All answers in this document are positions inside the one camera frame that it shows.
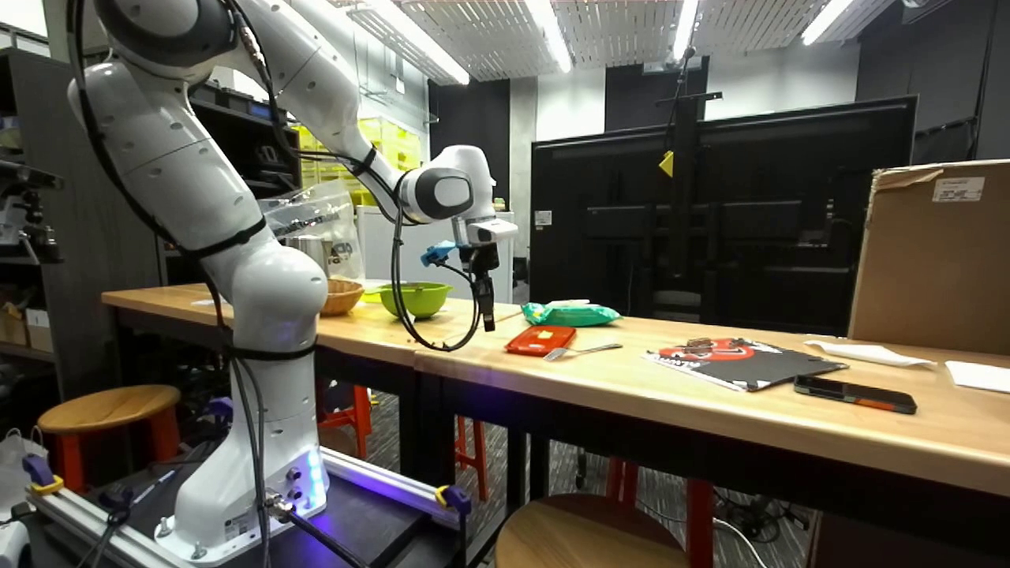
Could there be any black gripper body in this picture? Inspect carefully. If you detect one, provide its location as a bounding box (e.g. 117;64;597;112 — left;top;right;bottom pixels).
460;243;500;274

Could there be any red rectangular plastic lid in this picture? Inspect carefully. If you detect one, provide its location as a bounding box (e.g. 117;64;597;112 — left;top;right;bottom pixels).
506;324;575;356

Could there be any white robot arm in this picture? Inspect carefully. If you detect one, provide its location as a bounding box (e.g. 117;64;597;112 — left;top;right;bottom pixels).
70;0;515;565

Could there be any green plastic bowl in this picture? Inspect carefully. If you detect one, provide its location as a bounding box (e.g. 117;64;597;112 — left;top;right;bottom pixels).
379;282;448;317

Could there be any green snack bag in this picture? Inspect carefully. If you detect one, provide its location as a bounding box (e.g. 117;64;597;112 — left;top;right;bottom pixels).
522;300;617;329

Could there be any silver metal fork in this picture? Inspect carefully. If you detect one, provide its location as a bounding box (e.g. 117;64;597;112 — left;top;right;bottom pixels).
547;340;621;363

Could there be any woven wicker basket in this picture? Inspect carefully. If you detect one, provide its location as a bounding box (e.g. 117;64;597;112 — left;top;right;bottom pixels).
321;276;362;316

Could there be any red black printed booklet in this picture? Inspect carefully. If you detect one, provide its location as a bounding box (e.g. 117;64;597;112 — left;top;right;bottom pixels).
657;337;835;392

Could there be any wooden round stool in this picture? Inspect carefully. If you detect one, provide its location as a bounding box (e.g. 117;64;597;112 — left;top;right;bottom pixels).
496;496;688;568

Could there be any large black monitor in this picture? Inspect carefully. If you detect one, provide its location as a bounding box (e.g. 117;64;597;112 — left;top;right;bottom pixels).
529;98;914;333

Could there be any white paper sheet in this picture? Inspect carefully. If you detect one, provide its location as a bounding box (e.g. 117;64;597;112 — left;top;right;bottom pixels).
809;340;933;368

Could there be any black smartphone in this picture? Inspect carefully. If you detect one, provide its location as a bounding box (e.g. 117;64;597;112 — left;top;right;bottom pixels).
791;376;917;415

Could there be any orange metal stool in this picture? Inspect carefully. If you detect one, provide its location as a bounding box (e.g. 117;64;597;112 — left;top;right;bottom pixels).
37;385;179;493

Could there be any brown cardboard box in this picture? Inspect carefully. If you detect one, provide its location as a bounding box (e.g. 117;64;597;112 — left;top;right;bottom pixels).
848;157;1010;356

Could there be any black cable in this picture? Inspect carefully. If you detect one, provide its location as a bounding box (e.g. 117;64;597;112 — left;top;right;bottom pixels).
387;170;485;356

